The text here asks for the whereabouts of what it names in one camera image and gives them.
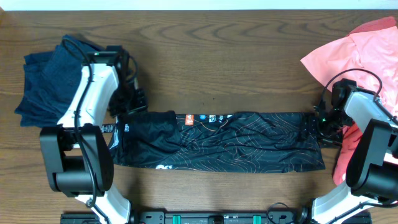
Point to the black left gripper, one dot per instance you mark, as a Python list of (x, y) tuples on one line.
[(142, 104)]

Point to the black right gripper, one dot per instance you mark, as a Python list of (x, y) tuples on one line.
[(308, 126)]

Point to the black orange patterned jersey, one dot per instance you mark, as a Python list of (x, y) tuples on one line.
[(240, 142)]

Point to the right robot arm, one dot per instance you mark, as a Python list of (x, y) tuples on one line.
[(371, 174)]

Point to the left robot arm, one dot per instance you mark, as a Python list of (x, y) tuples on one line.
[(77, 160)]

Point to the red shirt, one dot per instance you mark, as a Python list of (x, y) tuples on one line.
[(352, 134)]

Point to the folded navy blue shorts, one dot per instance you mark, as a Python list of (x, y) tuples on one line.
[(50, 82)]

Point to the coral pink shirt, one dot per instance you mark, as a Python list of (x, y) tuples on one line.
[(375, 51)]

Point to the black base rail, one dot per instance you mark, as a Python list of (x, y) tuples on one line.
[(206, 218)]

